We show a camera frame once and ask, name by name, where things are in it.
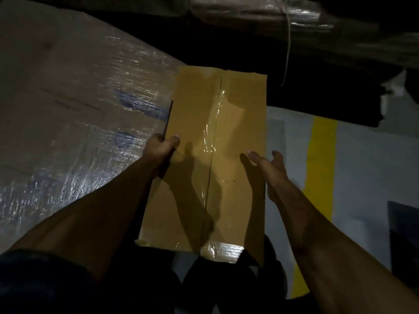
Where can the brown taped cardboard box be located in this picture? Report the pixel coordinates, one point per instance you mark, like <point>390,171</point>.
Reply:
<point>196,104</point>

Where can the person's left thumb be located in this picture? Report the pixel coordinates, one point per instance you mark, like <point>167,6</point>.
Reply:
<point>173,141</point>

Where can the person's right forearm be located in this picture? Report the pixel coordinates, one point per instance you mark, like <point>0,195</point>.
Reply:
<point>334,258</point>

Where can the person's dark trousers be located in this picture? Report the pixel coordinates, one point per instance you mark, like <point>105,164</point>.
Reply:
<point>222,287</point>

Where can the person's right thumb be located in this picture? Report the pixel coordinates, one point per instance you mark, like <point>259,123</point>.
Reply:
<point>256,159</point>

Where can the person's left forearm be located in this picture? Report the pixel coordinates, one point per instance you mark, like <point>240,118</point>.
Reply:
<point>98,212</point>

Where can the large plastic-wrapped cardboard pallet load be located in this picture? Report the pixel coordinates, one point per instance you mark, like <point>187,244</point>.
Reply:
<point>72,94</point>

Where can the person's left hand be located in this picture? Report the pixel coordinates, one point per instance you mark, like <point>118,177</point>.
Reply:
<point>158,152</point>

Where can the white plastic scrap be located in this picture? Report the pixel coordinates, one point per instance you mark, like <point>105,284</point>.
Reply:
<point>394,89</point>

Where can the dark blue object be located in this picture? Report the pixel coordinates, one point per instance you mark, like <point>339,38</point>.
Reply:
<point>404,238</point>

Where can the black wrapped stack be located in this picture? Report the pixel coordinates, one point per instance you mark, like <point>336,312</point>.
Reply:
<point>327,91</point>

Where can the person's right hand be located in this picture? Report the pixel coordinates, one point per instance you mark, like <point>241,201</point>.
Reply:
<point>275,179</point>

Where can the dark blue shirt sleeve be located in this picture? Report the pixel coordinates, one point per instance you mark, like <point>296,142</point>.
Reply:
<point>39,284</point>

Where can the plastic-wrapped dark bundle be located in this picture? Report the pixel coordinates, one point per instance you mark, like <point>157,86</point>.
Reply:
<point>294,19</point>

